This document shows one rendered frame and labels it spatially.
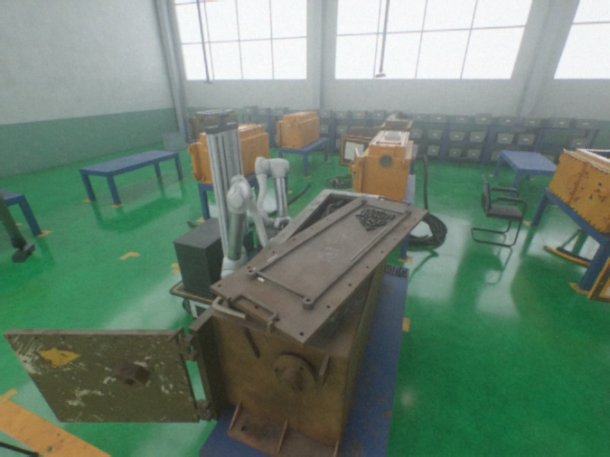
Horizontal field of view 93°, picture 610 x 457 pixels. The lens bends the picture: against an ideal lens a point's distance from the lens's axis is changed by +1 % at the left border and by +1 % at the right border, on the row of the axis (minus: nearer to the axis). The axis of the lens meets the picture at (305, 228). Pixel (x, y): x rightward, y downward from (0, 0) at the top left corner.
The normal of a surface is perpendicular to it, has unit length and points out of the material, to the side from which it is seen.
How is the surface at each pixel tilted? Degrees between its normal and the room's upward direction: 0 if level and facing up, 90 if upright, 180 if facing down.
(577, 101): 90
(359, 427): 0
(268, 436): 0
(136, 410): 90
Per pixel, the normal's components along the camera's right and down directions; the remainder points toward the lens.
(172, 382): 0.00, 0.45
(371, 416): 0.00, -0.89
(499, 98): -0.35, 0.42
